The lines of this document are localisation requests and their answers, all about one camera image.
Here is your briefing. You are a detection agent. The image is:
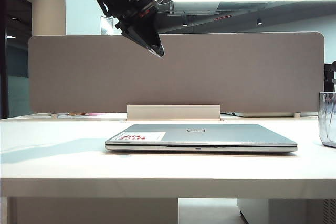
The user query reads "transparent grey water cup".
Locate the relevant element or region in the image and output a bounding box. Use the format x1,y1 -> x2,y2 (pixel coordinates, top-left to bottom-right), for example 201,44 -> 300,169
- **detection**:
318,92 -> 336,148

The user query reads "white red laptop sticker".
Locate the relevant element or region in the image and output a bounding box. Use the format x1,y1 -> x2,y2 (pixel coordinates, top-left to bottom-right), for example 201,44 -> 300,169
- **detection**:
113,131 -> 166,143

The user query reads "silver Dell laptop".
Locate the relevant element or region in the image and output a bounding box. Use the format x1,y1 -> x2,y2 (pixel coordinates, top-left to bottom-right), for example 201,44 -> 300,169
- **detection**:
104,123 -> 298,154

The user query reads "beige fabric desk divider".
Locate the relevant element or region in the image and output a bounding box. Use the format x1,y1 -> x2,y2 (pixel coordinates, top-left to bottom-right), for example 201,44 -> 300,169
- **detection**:
27,32 -> 326,114

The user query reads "dark glass door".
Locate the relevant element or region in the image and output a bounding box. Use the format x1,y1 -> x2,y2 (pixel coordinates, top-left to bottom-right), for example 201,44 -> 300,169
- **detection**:
0,0 -> 33,120

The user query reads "white desk modesty panel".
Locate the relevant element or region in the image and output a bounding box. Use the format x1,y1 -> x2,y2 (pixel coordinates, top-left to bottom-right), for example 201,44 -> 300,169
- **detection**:
10,197 -> 179,224

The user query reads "white under-desk cabinet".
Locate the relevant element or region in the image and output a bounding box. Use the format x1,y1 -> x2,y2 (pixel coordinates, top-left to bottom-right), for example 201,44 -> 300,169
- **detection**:
237,198 -> 336,224

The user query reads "white wall notice paper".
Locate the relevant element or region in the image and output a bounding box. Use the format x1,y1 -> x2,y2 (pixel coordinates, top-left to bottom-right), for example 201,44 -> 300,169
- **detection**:
100,16 -> 114,36

